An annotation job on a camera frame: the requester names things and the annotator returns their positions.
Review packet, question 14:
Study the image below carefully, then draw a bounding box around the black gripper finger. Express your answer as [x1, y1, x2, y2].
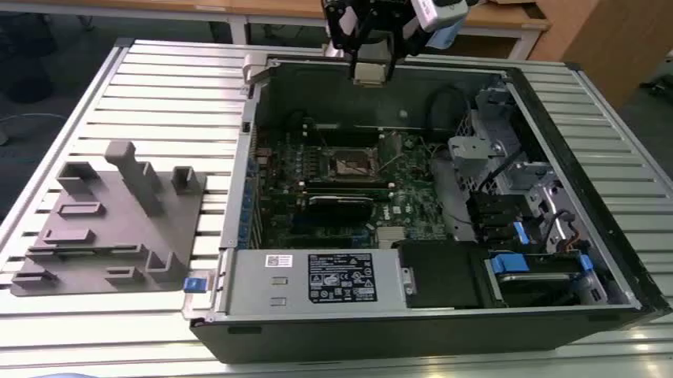
[387, 15, 427, 80]
[323, 0, 372, 82]

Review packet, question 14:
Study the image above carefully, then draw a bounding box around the silver square CPU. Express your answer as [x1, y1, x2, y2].
[352, 61, 388, 87]

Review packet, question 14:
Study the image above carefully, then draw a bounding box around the wire locking lever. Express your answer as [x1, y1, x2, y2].
[380, 150, 411, 169]

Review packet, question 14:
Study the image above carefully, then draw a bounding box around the CPU socket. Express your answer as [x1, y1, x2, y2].
[325, 146, 384, 182]

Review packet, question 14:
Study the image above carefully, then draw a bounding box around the grey case latch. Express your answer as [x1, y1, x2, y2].
[241, 53, 269, 86]

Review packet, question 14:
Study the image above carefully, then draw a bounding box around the wooden desk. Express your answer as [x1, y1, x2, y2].
[245, 0, 551, 60]
[0, 0, 251, 45]

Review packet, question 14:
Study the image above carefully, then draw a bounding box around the perforated metal drive cage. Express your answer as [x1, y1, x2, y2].
[448, 88, 558, 206]

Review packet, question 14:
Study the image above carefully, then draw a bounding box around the green motherboard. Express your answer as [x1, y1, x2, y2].
[251, 117, 458, 251]

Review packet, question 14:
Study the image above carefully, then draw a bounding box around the black graphics card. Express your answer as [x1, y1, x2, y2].
[307, 193, 377, 225]

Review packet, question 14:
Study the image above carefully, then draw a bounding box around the wooden cabinet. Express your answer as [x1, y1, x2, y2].
[527, 0, 673, 113]

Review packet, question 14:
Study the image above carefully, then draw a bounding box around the silver chipset heatsink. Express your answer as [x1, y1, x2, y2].
[376, 226, 410, 248]

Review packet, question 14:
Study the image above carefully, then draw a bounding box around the black drive bay block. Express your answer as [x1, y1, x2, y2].
[466, 191, 531, 242]

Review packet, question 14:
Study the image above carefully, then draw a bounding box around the blue plastic drive tab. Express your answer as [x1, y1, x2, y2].
[510, 220, 531, 244]

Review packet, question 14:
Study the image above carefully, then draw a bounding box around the office chair base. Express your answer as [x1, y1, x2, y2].
[638, 54, 673, 98]

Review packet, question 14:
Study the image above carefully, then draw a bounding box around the hard disk in blue carrier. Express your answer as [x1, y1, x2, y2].
[486, 251, 592, 309]

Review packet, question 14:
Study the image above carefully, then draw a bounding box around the silver power supply unit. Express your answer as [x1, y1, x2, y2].
[208, 247, 410, 317]

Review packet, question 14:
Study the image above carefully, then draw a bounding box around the grey parts rack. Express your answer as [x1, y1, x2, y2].
[8, 140, 209, 297]

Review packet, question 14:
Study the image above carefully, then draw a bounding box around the black office chair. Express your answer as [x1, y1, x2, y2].
[0, 15, 58, 106]

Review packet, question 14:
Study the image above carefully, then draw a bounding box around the black open PC case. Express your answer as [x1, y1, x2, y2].
[187, 53, 673, 365]

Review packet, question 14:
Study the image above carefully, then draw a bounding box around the thick black cable bundle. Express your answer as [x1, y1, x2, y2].
[423, 84, 470, 133]

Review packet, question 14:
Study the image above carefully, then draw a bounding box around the silver metal drive bracket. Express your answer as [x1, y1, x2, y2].
[446, 135, 507, 166]

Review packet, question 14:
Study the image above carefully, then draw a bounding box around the black drive cable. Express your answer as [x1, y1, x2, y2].
[475, 143, 524, 195]

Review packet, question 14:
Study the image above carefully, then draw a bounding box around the coloured wire bundle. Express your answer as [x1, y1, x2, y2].
[556, 232, 584, 253]

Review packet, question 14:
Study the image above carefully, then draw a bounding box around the thin floor cable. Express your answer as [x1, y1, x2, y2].
[0, 112, 72, 163]

